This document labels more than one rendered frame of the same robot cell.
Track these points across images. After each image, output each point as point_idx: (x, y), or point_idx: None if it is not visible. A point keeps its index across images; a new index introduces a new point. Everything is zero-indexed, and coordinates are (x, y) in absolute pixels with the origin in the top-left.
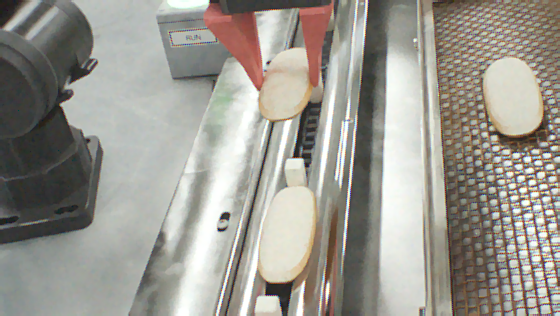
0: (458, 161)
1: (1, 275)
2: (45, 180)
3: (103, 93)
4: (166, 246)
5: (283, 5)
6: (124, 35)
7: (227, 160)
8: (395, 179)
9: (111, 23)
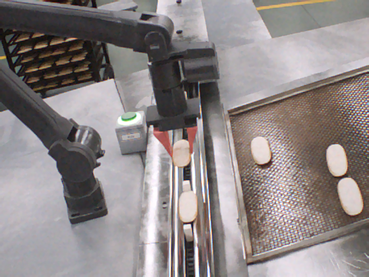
0: (244, 175)
1: (79, 234)
2: (89, 198)
3: None
4: (145, 215)
5: (181, 127)
6: None
7: (159, 184)
8: (222, 185)
9: None
